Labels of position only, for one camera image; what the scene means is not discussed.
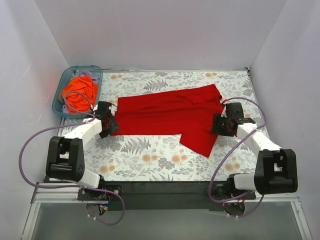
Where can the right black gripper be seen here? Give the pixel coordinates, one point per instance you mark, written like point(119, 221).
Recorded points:
point(217, 125)

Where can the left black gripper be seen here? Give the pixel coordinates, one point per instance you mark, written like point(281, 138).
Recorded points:
point(111, 127)

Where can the red t shirt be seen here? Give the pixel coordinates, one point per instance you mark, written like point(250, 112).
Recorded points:
point(186, 112)

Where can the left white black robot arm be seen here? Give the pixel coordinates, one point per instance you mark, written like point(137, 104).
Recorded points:
point(66, 158)

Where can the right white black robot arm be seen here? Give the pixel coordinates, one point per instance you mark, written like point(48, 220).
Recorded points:
point(276, 168)

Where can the floral table mat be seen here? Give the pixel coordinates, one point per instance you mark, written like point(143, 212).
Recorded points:
point(162, 157)

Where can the orange t shirt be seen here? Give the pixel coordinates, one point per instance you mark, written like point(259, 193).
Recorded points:
point(80, 94)

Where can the teal plastic bin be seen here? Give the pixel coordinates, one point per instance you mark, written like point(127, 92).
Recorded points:
point(58, 102)

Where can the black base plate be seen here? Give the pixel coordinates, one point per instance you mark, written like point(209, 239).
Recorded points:
point(160, 195)

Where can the aluminium frame rail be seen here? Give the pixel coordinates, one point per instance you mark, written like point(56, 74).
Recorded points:
point(56, 214)

